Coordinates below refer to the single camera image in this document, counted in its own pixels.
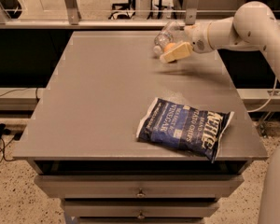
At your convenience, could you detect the metal railing frame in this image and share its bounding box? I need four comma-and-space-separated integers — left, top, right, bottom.
0, 0, 280, 31

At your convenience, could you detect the orange fruit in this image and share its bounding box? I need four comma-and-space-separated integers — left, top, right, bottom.
164, 43, 175, 52

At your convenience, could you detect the clear plastic water bottle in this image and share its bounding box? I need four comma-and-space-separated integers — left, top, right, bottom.
153, 21, 180, 56

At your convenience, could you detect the blue kettle chips bag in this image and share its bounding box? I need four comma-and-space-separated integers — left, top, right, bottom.
136, 98, 234, 162

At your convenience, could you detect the top grey drawer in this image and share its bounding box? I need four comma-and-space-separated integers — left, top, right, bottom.
35, 175, 244, 199

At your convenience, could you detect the grey drawer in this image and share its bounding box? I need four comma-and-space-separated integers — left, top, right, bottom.
35, 175, 244, 199
62, 200, 219, 218

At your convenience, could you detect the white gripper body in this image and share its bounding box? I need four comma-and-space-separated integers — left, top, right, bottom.
184, 23, 213, 53

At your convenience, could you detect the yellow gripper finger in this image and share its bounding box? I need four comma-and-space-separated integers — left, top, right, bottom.
169, 27, 187, 43
160, 41, 192, 63

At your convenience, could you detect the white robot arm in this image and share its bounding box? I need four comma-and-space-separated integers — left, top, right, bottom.
160, 1, 280, 224

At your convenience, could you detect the grey drawer cabinet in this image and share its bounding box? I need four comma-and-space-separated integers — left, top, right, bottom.
14, 31, 267, 224

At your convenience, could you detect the white cable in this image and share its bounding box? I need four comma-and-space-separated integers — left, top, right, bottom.
245, 77, 278, 114

